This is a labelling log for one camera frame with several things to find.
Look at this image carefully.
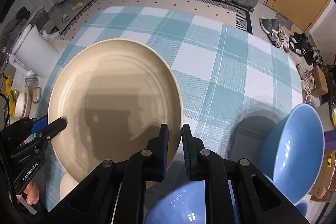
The blue bowl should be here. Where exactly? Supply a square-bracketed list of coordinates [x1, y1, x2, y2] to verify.
[143, 179, 240, 224]
[295, 200, 309, 217]
[259, 103, 325, 204]

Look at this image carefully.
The cream plate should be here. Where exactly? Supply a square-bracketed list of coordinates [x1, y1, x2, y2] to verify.
[48, 39, 183, 181]
[60, 173, 79, 201]

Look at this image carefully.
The person's left hand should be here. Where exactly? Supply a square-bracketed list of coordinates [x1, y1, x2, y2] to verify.
[23, 180, 40, 205]

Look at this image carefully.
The white electric kettle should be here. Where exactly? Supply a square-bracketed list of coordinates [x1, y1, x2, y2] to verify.
[9, 24, 59, 79]

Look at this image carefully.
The teal plaid tablecloth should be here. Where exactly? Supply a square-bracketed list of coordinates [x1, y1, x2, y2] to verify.
[35, 5, 304, 212]

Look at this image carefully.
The brown cardboard box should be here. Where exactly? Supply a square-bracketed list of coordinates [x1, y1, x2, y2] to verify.
[310, 67, 328, 98]

